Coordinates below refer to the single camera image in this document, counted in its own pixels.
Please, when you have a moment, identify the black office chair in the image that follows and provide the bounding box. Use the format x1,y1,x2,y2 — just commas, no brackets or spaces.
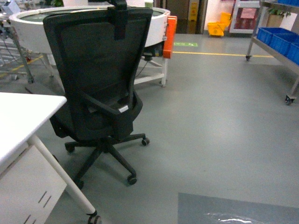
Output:
43,0,153,188

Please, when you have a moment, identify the blue cart crate back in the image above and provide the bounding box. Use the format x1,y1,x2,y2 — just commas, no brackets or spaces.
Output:
257,27,290,46

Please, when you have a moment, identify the white desk with drawers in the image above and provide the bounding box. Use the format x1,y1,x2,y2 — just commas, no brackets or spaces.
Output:
0,92,101,224

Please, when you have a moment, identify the orange panel box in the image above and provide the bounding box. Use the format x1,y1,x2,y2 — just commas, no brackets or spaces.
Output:
163,16,178,59

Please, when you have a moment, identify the blue cart crate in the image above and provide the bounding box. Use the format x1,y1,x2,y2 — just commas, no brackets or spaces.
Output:
269,34,299,56
286,43,299,65
257,27,290,46

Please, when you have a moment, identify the white round machine table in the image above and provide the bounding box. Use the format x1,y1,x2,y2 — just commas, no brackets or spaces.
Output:
9,5,170,87

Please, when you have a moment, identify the steel wheeled cart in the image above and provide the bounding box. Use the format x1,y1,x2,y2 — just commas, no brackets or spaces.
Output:
245,0,299,105

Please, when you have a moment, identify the blue cart crate front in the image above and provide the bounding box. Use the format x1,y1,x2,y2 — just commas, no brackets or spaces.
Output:
286,43,299,65

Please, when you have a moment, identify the yellow mop bucket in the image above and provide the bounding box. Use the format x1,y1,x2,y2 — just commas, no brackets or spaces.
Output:
207,12,231,37

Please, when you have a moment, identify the blue cart crate middle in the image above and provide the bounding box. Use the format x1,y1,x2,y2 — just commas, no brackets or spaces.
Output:
269,34,299,56

